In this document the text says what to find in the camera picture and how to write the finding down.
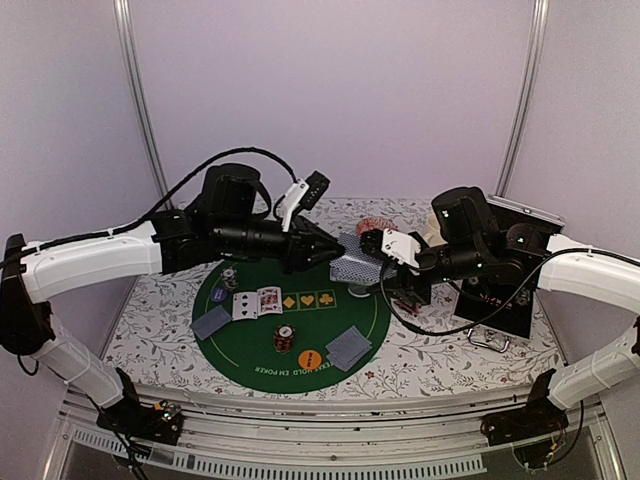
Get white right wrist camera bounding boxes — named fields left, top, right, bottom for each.
left=381, top=229, right=422, bottom=268

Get red chip stack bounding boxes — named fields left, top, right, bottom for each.
left=273, top=324, right=295, bottom=354

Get clear green dealer button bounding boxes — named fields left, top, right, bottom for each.
left=347, top=284, right=370, bottom=298

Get white chip stack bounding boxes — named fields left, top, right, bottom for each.
left=220, top=267, right=239, bottom=292

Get round green poker mat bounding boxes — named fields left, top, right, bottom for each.
left=192, top=259, right=391, bottom=394

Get red black triangle token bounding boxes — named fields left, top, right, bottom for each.
left=394, top=299, right=420, bottom=316

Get left aluminium frame post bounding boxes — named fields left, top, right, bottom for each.
left=113, top=0, right=169, bottom=198

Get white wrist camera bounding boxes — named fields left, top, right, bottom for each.
left=381, top=229, right=422, bottom=268
left=273, top=171, right=330, bottom=232

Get aluminium front rail frame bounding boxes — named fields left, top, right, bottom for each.
left=47, top=384, right=624, bottom=480

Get blue round blind button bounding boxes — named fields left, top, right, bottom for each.
left=209, top=287, right=229, bottom=303

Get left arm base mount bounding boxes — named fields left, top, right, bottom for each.
left=97, top=398, right=184, bottom=446

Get orange round blind button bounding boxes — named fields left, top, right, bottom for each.
left=298, top=350, right=323, bottom=371

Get aluminium frame post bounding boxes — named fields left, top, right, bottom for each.
left=113, top=0, right=169, bottom=198
left=495, top=0, right=550, bottom=197

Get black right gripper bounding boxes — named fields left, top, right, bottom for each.
left=366, top=237, right=486, bottom=306

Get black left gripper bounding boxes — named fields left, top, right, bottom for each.
left=214, top=214, right=346, bottom=275

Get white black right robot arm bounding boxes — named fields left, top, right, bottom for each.
left=361, top=187, right=639, bottom=436

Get aluminium poker chip case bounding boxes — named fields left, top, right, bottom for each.
left=451, top=195, right=565, bottom=354

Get blue patterned dealt card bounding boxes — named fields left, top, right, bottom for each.
left=327, top=342, right=372, bottom=372

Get cream ceramic mug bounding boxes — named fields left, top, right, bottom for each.
left=423, top=214, right=446, bottom=247

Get right aluminium frame post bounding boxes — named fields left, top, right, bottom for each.
left=495, top=0, right=550, bottom=197

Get red patterned small bowl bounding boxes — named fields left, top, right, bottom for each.
left=356, top=217, right=398, bottom=237

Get king face card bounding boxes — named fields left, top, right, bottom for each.
left=257, top=286, right=283, bottom=317

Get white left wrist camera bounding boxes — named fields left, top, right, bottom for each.
left=273, top=171, right=330, bottom=232

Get three of spades card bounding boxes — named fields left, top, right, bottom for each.
left=232, top=291, right=258, bottom=321

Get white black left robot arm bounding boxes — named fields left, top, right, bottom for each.
left=1, top=149, right=344, bottom=434

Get floral white tablecloth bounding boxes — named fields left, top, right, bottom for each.
left=99, top=198, right=560, bottom=401

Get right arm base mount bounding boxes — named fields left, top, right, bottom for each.
left=480, top=407, right=569, bottom=470

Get blue dealt card player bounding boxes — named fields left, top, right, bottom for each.
left=191, top=305, right=232, bottom=341

